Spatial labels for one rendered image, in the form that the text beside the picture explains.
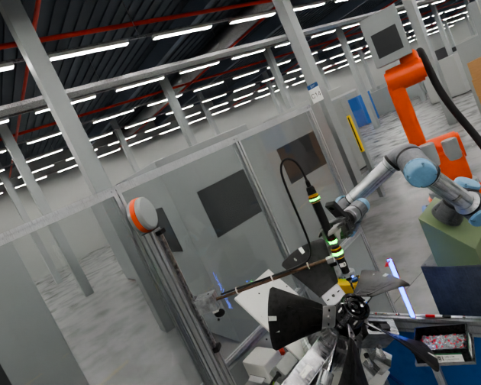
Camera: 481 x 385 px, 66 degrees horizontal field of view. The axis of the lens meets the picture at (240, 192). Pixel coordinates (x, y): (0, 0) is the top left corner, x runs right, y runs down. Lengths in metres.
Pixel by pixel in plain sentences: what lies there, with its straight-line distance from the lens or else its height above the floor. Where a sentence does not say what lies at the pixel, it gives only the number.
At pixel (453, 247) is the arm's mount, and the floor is 1.10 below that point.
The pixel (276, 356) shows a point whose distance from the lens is 2.04.
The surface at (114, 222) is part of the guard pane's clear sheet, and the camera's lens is 1.80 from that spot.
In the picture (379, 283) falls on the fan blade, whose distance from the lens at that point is 1.81.
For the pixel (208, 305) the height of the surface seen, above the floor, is 1.40.
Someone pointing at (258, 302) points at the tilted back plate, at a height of 1.30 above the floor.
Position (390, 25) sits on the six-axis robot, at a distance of 5.30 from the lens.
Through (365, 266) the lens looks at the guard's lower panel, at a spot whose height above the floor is 0.73.
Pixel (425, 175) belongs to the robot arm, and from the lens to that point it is 1.70.
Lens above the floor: 1.98
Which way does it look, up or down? 6 degrees down
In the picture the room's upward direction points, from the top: 24 degrees counter-clockwise
